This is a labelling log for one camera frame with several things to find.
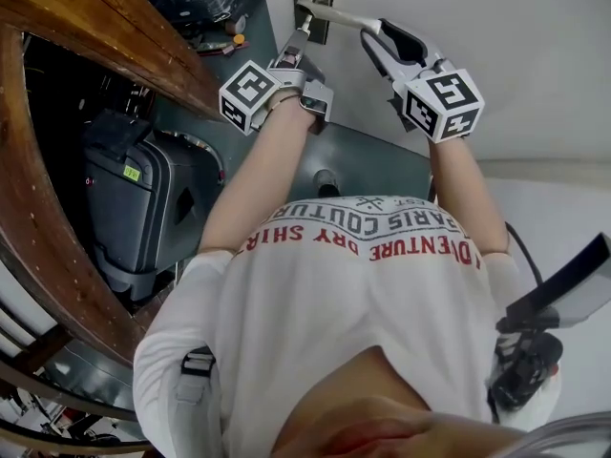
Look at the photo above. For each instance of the white printed t-shirt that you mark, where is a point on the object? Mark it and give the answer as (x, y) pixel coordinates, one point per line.
(310, 313)

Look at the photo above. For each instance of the person's chin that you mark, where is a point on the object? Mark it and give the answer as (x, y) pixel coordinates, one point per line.
(382, 432)

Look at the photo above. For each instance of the translucent headset edge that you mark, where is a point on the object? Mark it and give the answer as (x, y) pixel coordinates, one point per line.
(573, 439)

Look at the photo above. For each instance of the beige tape roll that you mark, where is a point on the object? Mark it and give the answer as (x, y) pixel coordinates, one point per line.
(237, 24)

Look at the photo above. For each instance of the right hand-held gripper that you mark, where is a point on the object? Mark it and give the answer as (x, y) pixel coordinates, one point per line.
(444, 103)

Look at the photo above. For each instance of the black and white clutter pile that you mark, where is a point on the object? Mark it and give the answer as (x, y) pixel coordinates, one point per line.
(52, 418)

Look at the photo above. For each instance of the person's grey shoe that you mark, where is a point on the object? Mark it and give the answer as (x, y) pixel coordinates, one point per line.
(326, 179)

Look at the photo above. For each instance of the thin wooden baluster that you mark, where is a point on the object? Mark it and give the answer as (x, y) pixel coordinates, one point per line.
(71, 394)
(71, 439)

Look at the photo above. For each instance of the white door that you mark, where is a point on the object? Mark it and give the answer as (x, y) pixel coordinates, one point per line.
(477, 27)

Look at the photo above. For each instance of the dark grey suitcase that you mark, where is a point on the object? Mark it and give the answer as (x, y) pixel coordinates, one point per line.
(143, 208)

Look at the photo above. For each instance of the black monitor screen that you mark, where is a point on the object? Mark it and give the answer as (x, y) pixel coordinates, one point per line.
(568, 294)

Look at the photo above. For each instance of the black clamp mount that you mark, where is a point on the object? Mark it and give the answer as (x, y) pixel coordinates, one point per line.
(525, 370)

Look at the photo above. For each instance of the thick wooden stair post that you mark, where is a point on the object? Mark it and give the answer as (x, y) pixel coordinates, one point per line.
(33, 232)

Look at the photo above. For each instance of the person's left forearm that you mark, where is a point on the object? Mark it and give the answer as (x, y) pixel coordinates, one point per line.
(258, 179)

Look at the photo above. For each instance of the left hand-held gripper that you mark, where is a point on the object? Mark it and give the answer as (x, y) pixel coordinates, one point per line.
(250, 93)

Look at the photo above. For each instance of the person's right forearm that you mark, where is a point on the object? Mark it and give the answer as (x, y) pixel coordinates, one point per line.
(463, 193)

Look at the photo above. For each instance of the flat red packet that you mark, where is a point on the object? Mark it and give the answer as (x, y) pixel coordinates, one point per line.
(215, 49)

